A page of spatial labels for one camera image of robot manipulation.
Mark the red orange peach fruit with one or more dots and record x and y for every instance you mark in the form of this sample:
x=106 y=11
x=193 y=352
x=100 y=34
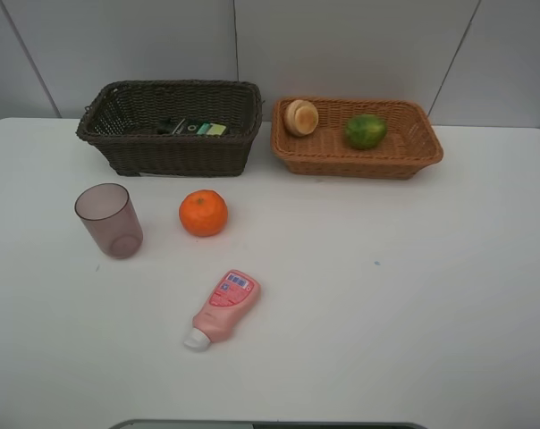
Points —
x=301 y=118

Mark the black pump bottle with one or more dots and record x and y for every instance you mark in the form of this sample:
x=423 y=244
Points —
x=189 y=127

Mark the green lime fruit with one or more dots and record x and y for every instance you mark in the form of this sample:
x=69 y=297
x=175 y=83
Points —
x=365 y=131

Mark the translucent purple plastic cup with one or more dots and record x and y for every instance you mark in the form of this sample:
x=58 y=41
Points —
x=107 y=212

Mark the orange mandarin fruit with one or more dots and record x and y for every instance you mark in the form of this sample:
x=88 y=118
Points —
x=203 y=213

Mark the pink squeeze bottle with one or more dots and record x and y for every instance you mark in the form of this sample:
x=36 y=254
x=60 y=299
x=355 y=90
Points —
x=230 y=300

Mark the tan wicker basket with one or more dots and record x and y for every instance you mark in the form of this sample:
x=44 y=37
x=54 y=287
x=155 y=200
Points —
x=409 y=146

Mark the dark brown wicker basket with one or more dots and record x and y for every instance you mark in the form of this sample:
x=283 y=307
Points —
x=121 y=124

